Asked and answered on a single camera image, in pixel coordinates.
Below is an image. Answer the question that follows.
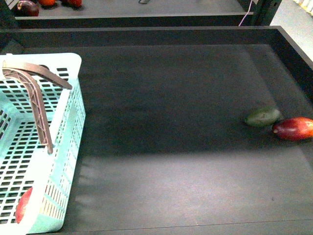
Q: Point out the brown ribbed left gripper finger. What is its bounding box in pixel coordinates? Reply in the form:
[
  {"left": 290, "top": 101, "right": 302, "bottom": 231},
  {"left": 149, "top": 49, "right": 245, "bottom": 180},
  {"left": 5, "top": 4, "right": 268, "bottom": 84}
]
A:
[{"left": 2, "top": 69, "right": 53, "bottom": 154}]

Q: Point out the thin pink cable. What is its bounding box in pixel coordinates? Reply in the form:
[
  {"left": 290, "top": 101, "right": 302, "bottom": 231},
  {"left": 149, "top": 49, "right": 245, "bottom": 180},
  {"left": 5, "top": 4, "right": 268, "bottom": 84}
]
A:
[{"left": 238, "top": 0, "right": 254, "bottom": 26}]

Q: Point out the brown flat left gripper finger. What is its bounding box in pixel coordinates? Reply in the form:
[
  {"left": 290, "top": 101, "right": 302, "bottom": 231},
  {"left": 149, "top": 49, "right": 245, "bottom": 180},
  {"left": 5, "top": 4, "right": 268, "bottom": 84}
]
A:
[{"left": 2, "top": 60, "right": 72, "bottom": 90}]

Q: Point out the green avocado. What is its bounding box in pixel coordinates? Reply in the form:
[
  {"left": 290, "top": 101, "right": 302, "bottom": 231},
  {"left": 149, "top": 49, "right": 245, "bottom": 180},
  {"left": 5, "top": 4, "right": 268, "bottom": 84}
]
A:
[{"left": 244, "top": 107, "right": 282, "bottom": 127}]

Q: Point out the black metal shelf post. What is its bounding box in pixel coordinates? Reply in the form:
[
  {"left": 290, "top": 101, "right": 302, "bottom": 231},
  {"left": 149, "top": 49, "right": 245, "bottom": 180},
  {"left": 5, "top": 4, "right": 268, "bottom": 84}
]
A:
[{"left": 251, "top": 0, "right": 282, "bottom": 26}]

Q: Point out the red yellow apple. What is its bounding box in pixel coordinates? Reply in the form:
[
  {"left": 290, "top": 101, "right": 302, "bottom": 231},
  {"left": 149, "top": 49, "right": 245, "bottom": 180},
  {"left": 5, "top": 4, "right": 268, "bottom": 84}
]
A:
[{"left": 15, "top": 187, "right": 33, "bottom": 224}]

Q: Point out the black front display tray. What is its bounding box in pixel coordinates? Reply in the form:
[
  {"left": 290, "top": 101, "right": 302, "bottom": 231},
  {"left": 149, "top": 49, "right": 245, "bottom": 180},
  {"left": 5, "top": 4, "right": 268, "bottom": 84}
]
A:
[{"left": 0, "top": 27, "right": 313, "bottom": 235}]

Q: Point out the dark fruit at edge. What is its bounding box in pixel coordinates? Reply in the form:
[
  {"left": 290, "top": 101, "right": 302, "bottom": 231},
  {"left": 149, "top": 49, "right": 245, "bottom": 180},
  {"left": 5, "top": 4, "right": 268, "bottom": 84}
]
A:
[{"left": 17, "top": 0, "right": 39, "bottom": 17}]

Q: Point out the orange tomato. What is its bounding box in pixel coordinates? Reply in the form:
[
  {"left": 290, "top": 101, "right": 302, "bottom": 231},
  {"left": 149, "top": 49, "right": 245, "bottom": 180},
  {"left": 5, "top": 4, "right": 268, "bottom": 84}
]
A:
[{"left": 38, "top": 0, "right": 56, "bottom": 7}]

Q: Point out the red apple rear tray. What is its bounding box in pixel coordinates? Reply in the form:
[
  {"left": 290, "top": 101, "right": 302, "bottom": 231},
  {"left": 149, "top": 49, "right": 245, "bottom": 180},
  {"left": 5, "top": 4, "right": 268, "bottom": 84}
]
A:
[{"left": 61, "top": 0, "right": 82, "bottom": 7}]

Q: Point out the red orange mango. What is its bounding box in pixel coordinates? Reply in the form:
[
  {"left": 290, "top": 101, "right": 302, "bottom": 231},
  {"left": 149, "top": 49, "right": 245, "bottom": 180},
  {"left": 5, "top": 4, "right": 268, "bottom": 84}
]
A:
[{"left": 272, "top": 117, "right": 313, "bottom": 141}]

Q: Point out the black display tray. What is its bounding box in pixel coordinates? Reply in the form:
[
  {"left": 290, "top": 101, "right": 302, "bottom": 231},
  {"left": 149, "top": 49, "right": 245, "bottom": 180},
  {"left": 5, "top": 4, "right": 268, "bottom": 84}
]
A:
[
  {"left": 0, "top": 27, "right": 313, "bottom": 235},
  {"left": 13, "top": 0, "right": 256, "bottom": 29}
]

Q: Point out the black rear display tray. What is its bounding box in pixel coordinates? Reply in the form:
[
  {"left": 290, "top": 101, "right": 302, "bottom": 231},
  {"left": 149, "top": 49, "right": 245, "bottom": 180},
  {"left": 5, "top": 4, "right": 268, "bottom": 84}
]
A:
[{"left": 13, "top": 0, "right": 256, "bottom": 29}]

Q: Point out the light blue plastic basket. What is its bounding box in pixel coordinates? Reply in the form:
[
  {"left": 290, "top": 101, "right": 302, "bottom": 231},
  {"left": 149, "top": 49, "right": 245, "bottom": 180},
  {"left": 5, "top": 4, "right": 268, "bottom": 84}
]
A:
[{"left": 0, "top": 53, "right": 86, "bottom": 235}]

